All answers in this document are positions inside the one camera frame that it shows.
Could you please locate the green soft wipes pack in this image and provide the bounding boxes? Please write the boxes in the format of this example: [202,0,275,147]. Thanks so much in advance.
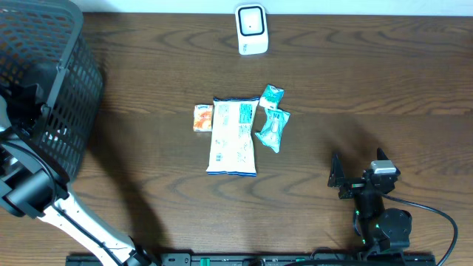
[255,109,290,153]

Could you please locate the teal white Kleenex tissue pack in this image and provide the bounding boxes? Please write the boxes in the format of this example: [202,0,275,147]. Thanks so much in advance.
[259,84,285,109]

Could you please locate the cream wipes pack blue edges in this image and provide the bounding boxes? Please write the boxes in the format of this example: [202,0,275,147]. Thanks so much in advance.
[206,97,259,177]

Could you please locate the orange tissue pack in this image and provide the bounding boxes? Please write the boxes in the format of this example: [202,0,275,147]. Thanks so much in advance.
[193,104,214,132]

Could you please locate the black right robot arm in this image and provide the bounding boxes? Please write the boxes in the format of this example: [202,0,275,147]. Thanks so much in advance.
[327,149,412,260]

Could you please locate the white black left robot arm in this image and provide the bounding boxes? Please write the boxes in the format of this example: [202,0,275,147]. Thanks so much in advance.
[1,83,159,265]

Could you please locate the white barcode scanner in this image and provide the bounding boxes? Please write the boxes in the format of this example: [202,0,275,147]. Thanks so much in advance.
[234,4,269,55]

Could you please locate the grey plastic mesh basket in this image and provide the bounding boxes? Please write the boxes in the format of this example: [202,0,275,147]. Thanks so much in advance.
[1,0,103,180]

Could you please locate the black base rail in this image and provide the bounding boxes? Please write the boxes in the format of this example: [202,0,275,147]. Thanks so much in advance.
[65,250,436,266]

